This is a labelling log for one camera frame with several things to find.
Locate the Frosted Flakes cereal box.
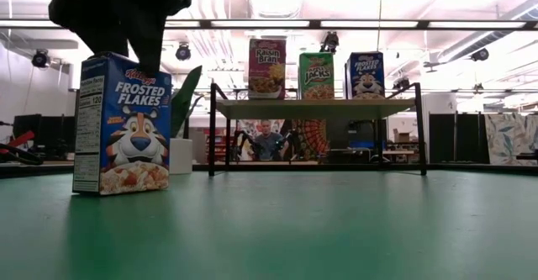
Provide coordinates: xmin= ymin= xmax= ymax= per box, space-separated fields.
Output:
xmin=345 ymin=51 xmax=386 ymax=101
xmin=71 ymin=51 xmax=172 ymax=197

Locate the Raisin Bran cereal box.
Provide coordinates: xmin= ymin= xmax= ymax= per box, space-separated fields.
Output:
xmin=247 ymin=38 xmax=287 ymax=101

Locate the Apple Jacks cereal box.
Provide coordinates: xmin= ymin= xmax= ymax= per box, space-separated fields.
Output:
xmin=298 ymin=52 xmax=336 ymax=101

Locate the black ceiling spotlight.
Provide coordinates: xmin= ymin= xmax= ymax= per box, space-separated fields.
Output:
xmin=470 ymin=47 xmax=491 ymax=62
xmin=175 ymin=42 xmax=192 ymax=61
xmin=31 ymin=49 xmax=50 ymax=69

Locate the black computer monitor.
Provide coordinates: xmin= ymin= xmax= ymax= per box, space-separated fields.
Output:
xmin=40 ymin=115 xmax=76 ymax=159
xmin=12 ymin=114 xmax=42 ymax=146

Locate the green plant white pot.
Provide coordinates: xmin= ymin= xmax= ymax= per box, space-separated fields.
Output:
xmin=169 ymin=64 xmax=203 ymax=176

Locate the red bar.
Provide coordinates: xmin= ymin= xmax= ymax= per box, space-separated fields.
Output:
xmin=0 ymin=130 xmax=36 ymax=151

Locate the person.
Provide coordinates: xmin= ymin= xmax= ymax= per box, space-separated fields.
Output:
xmin=253 ymin=119 xmax=288 ymax=162

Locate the orange mandala tapestry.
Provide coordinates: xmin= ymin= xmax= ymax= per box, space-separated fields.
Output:
xmin=289 ymin=119 xmax=331 ymax=161

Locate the green table mat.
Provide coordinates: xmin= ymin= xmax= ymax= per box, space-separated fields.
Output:
xmin=0 ymin=169 xmax=538 ymax=280

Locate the cardboard box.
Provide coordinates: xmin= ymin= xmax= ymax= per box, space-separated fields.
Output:
xmin=393 ymin=128 xmax=415 ymax=145

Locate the black room divider panel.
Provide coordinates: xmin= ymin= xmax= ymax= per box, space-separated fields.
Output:
xmin=428 ymin=111 xmax=491 ymax=165

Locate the leaf pattern room divider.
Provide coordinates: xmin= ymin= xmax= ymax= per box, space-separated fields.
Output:
xmin=484 ymin=112 xmax=538 ymax=166

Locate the wooden shelf black frame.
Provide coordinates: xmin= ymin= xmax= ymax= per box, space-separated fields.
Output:
xmin=208 ymin=82 xmax=429 ymax=177

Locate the black hanging camera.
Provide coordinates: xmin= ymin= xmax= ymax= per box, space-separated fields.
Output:
xmin=319 ymin=30 xmax=340 ymax=55

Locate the black metal table frame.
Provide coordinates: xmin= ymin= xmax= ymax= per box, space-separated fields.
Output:
xmin=0 ymin=161 xmax=538 ymax=177

